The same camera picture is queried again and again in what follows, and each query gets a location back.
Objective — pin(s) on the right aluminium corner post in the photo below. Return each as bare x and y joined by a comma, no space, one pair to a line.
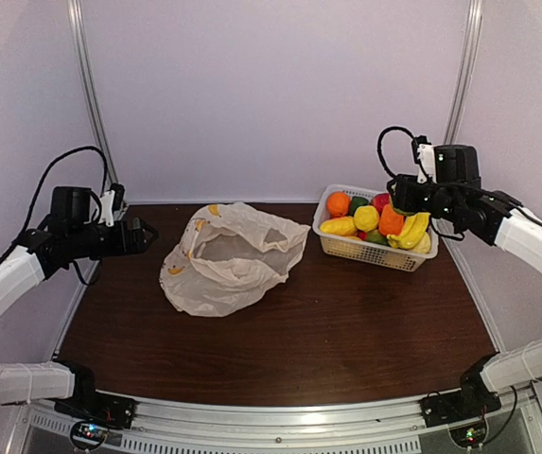
469,54

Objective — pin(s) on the yellow banana bunch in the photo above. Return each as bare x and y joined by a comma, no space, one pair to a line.
412,233

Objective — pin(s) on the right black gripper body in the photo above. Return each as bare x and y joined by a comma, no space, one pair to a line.
442,200

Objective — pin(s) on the orange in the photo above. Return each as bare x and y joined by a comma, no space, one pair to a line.
338,204
391,223

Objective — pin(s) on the yellow lemon in basket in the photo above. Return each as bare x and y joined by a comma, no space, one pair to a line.
423,246

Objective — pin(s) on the aluminium corner post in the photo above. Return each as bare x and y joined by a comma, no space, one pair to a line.
76,22
469,54

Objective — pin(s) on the green yellow mango in basket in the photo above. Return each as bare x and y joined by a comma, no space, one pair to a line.
376,237

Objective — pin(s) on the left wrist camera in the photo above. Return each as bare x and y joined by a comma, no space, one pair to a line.
111,203

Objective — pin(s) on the aluminium front rail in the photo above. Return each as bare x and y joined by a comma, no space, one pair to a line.
390,426

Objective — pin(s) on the left aluminium corner post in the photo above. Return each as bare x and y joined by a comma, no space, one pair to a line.
76,22

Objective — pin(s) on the red apple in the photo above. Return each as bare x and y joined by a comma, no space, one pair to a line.
380,201

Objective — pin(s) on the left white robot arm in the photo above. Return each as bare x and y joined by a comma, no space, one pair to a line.
34,257

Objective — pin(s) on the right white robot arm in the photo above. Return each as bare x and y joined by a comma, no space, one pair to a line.
506,224

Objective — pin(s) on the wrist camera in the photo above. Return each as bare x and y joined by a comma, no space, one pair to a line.
424,157
111,203

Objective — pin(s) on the white plastic basket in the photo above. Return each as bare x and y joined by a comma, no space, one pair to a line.
363,251

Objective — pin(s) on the beige plastic bag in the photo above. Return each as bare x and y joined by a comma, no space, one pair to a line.
228,257

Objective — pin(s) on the green lime in basket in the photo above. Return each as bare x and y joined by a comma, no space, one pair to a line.
355,203

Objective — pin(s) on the orange in basket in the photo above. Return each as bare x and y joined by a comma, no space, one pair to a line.
338,204

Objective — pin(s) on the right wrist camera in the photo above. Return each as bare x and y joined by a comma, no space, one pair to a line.
424,157

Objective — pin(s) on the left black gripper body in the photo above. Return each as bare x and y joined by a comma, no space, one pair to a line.
85,245

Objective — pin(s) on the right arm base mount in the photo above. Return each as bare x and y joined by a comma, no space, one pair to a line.
459,411

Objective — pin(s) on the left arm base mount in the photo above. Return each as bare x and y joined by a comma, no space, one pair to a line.
99,417

